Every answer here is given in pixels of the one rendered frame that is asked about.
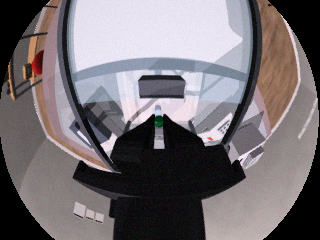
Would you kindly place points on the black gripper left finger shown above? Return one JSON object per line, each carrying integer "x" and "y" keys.
{"x": 142, "y": 135}

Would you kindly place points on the light grey bench mat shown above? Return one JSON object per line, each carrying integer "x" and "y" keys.
{"x": 66, "y": 116}

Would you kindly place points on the green-capped test tube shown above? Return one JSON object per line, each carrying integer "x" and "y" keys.
{"x": 158, "y": 115}

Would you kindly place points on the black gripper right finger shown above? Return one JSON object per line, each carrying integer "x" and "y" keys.
{"x": 176, "y": 136}

